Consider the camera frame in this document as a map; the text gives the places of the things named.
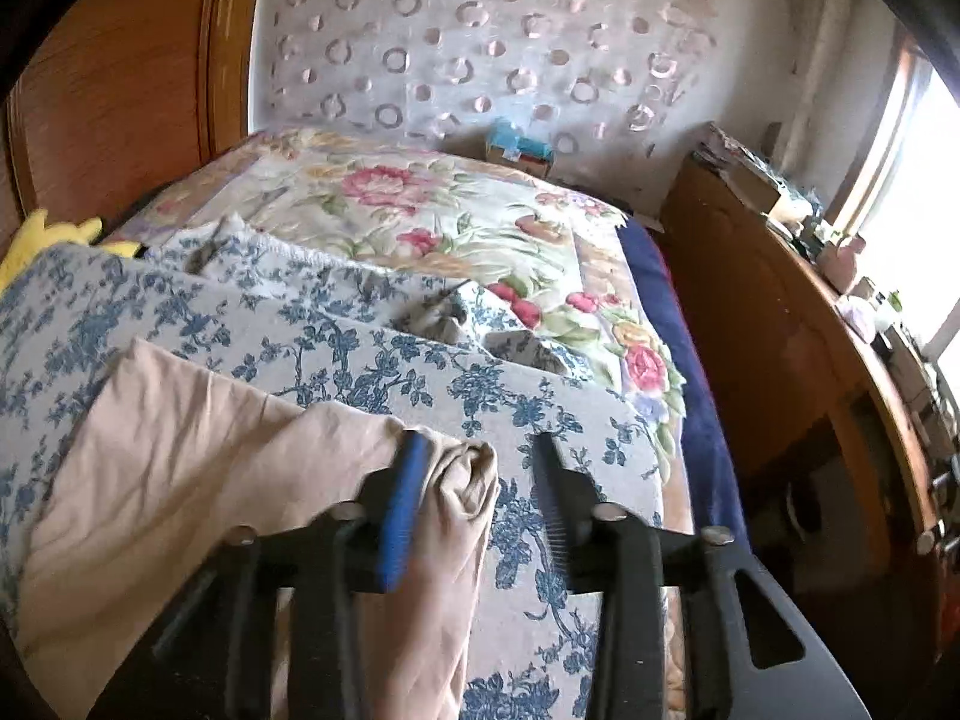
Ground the pink floral quilt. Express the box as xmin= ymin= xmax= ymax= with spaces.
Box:
xmin=112 ymin=127 xmax=689 ymax=485

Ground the blue floral blanket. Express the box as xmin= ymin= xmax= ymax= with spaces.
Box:
xmin=0 ymin=231 xmax=667 ymax=720

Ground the teal box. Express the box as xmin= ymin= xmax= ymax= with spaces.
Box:
xmin=484 ymin=118 xmax=557 ymax=170

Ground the dark blue blanket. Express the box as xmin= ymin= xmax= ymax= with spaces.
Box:
xmin=615 ymin=216 xmax=752 ymax=567

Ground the pink figurine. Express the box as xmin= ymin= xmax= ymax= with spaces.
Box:
xmin=816 ymin=235 xmax=869 ymax=295

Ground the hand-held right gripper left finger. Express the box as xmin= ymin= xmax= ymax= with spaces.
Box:
xmin=90 ymin=430 xmax=434 ymax=720

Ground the white curtain with circles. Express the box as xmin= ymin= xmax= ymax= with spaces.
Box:
xmin=246 ymin=0 xmax=800 ymax=220

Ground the wooden desk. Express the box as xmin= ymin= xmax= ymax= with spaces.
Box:
xmin=658 ymin=156 xmax=947 ymax=691

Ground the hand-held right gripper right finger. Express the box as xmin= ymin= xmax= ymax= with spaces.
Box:
xmin=531 ymin=431 xmax=872 ymax=720

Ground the yellow plush toy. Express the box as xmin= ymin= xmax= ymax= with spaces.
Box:
xmin=0 ymin=208 xmax=142 ymax=295

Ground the beige t-shirt yellow print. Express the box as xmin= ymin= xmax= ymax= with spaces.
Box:
xmin=15 ymin=337 xmax=501 ymax=720

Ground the wooden headboard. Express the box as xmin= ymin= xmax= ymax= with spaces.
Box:
xmin=0 ymin=0 xmax=265 ymax=241

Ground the window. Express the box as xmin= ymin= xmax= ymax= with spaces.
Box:
xmin=829 ymin=34 xmax=960 ymax=365

